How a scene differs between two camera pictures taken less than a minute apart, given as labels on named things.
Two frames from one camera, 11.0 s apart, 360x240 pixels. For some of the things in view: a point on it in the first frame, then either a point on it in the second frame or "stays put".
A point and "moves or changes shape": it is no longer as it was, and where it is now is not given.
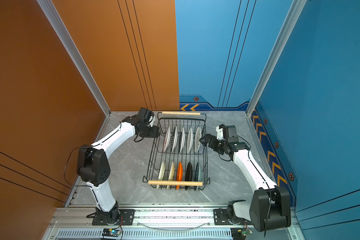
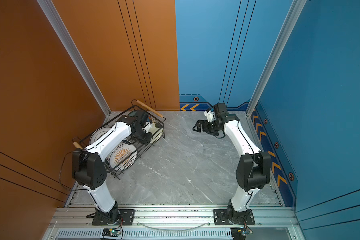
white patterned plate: [167, 140] → [98, 133]
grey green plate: [198, 175] → [132, 113]
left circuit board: [111, 232] stays put
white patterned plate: [197, 138] → [123, 157]
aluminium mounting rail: [75, 223] stays put
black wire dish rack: [178, 158] → [145, 125]
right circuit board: [240, 234] stays put
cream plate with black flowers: [161, 173] moves or changes shape
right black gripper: [213, 139] → [199, 123]
